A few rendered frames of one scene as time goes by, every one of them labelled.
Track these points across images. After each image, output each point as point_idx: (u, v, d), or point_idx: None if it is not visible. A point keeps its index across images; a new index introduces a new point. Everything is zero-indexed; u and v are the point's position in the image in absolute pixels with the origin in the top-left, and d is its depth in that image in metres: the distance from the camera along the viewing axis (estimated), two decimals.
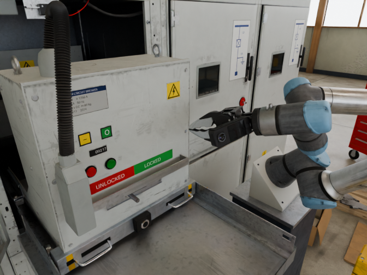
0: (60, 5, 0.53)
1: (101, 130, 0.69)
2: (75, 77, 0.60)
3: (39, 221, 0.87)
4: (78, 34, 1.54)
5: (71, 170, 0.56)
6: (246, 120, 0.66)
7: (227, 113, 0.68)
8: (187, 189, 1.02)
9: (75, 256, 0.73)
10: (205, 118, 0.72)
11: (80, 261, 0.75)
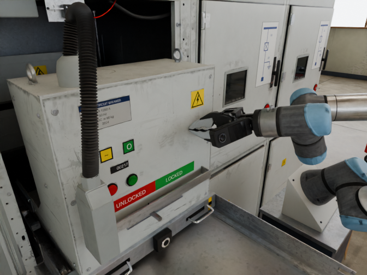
0: (84, 7, 0.46)
1: (123, 144, 0.63)
2: (98, 88, 0.54)
3: (51, 239, 0.81)
4: None
5: (95, 193, 0.49)
6: (247, 121, 0.66)
7: (228, 113, 0.68)
8: (207, 202, 0.95)
9: None
10: (205, 118, 0.72)
11: None
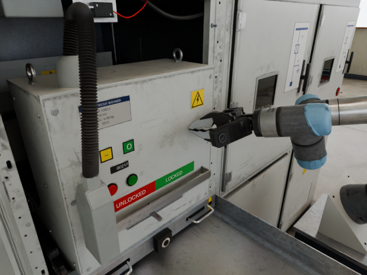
0: (84, 7, 0.46)
1: (123, 144, 0.63)
2: (98, 88, 0.54)
3: (51, 239, 0.81)
4: (106, 38, 1.33)
5: (95, 193, 0.49)
6: (247, 121, 0.66)
7: (228, 113, 0.68)
8: (207, 202, 0.95)
9: None
10: (205, 118, 0.72)
11: None
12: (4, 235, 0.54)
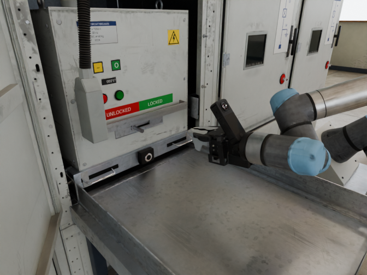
0: None
1: (111, 61, 0.81)
2: (91, 10, 0.72)
3: None
4: (111, 6, 1.45)
5: (88, 82, 0.67)
6: (244, 133, 0.65)
7: None
8: (188, 133, 1.14)
9: (83, 176, 0.84)
10: (212, 126, 0.75)
11: None
12: (31, 131, 0.66)
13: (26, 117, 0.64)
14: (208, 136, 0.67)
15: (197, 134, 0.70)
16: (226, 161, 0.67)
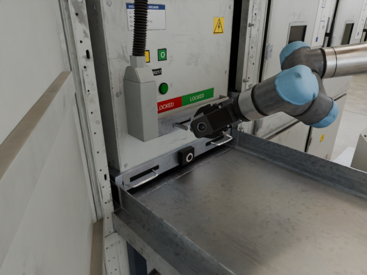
0: None
1: (158, 51, 0.72)
2: None
3: None
4: None
5: (142, 71, 0.59)
6: (230, 107, 0.63)
7: (213, 104, 0.66)
8: (226, 132, 1.06)
9: (125, 178, 0.76)
10: (197, 114, 0.72)
11: None
12: (78, 127, 0.58)
13: (74, 111, 0.56)
14: (219, 135, 0.68)
15: (209, 137, 0.72)
16: None
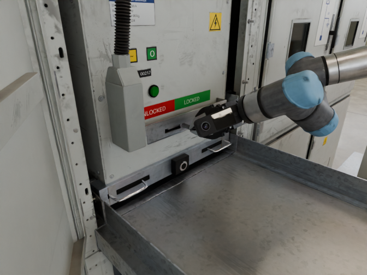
0: None
1: (147, 49, 0.65)
2: None
3: None
4: None
5: (126, 72, 0.51)
6: (234, 108, 0.63)
7: (216, 105, 0.67)
8: (224, 137, 0.98)
9: (111, 191, 0.68)
10: (199, 114, 0.72)
11: None
12: (52, 137, 0.50)
13: (45, 118, 0.48)
14: (220, 135, 0.69)
15: (209, 138, 0.72)
16: None
